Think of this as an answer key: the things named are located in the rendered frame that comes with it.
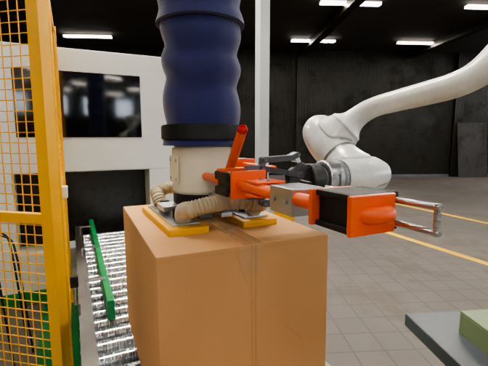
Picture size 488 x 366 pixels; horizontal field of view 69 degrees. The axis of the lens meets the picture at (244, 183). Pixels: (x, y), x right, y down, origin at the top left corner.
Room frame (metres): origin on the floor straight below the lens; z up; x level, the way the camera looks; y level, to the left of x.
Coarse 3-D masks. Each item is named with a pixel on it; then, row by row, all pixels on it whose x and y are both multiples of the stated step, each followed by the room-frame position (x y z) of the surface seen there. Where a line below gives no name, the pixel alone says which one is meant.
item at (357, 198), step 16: (320, 192) 0.47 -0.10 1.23; (336, 192) 0.44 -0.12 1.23; (352, 192) 0.44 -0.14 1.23; (368, 192) 0.44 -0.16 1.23; (384, 192) 0.44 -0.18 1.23; (320, 208) 0.48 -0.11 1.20; (336, 208) 0.45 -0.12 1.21; (352, 208) 0.41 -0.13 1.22; (320, 224) 0.47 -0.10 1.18; (336, 224) 0.45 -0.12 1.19; (352, 224) 0.41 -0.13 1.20; (384, 224) 0.43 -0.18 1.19
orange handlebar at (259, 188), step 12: (216, 180) 0.83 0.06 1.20; (240, 180) 0.73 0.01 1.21; (252, 180) 0.68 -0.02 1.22; (264, 180) 0.68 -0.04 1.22; (276, 180) 0.68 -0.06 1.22; (252, 192) 0.67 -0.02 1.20; (264, 192) 0.62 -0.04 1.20; (300, 192) 0.54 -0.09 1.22; (300, 204) 0.52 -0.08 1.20; (360, 216) 0.41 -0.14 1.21; (372, 216) 0.41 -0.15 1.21; (384, 216) 0.41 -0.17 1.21
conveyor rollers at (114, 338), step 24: (120, 240) 2.53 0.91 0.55; (96, 264) 2.04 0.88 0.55; (120, 264) 2.03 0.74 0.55; (96, 288) 1.70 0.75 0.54; (120, 288) 1.74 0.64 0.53; (96, 312) 1.46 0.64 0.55; (120, 312) 1.49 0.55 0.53; (96, 336) 1.28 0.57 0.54; (120, 336) 1.32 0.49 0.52; (120, 360) 1.15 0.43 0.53
